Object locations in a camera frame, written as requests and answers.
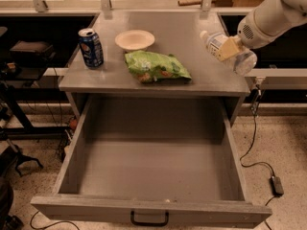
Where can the blue pepsi soda can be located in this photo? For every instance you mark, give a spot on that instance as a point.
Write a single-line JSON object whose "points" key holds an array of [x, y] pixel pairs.
{"points": [[91, 48]]}

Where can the green chip bag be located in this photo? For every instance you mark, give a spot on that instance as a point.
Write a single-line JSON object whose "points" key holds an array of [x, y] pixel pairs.
{"points": [[151, 67]]}

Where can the grey cabinet counter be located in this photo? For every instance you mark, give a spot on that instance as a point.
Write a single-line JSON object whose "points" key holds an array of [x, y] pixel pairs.
{"points": [[176, 33]]}

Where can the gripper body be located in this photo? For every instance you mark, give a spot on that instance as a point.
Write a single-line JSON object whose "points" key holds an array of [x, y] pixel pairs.
{"points": [[251, 34]]}

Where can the black drawer handle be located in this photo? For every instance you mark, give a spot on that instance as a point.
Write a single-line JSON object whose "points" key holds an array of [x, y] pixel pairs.
{"points": [[149, 219]]}

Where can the black box on shelf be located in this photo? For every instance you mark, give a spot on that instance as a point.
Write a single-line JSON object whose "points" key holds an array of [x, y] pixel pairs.
{"points": [[36, 49]]}

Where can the grey open drawer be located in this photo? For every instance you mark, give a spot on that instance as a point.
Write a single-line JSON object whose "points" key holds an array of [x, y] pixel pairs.
{"points": [[153, 156]]}

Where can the white paper bowl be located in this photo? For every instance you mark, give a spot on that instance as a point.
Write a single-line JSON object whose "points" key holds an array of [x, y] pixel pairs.
{"points": [[134, 40]]}

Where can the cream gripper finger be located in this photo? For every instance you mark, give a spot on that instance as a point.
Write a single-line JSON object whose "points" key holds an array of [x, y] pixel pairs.
{"points": [[230, 47]]}

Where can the clear plastic bottle blue label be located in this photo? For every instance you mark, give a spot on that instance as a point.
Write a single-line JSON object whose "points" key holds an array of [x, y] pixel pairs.
{"points": [[240, 64]]}

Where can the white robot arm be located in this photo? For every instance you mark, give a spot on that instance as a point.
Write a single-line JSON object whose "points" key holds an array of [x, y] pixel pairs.
{"points": [[263, 25]]}

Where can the wooden stick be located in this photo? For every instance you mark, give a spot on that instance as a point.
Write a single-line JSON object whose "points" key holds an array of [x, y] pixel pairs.
{"points": [[183, 3]]}

